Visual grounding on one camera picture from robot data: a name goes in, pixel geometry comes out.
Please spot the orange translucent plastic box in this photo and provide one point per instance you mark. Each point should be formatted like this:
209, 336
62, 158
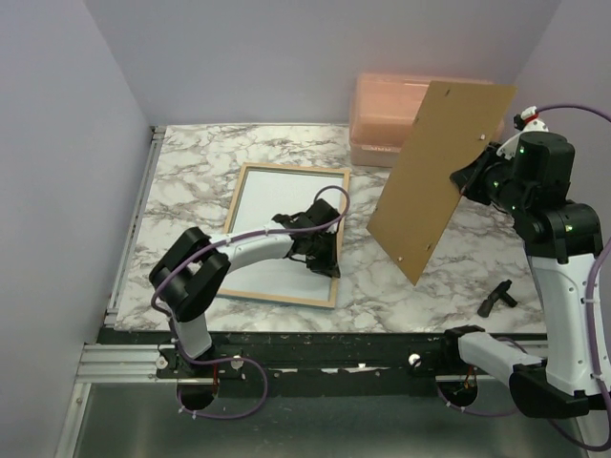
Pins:
383, 110

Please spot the aluminium rail frame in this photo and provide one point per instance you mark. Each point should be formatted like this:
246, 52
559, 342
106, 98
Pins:
192, 182

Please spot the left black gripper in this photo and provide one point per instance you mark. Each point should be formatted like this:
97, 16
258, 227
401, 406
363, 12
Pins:
327, 266

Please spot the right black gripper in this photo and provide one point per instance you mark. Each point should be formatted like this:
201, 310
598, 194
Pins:
473, 173

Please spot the small black tool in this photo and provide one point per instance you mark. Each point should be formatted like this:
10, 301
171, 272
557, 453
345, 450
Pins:
499, 294

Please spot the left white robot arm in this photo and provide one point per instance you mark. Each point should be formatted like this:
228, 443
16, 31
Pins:
189, 276

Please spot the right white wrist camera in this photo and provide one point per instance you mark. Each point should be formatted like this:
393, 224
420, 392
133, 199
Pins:
527, 121

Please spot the glossy plant photo board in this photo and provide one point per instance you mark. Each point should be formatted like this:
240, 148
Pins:
277, 210

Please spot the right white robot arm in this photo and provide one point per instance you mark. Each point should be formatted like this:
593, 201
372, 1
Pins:
564, 249

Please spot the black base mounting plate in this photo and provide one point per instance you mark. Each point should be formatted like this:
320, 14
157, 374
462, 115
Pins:
246, 364

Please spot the blue wooden picture frame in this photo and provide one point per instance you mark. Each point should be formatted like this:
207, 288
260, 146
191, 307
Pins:
334, 286

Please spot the brown fibreboard backing board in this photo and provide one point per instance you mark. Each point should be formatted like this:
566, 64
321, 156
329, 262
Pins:
453, 126

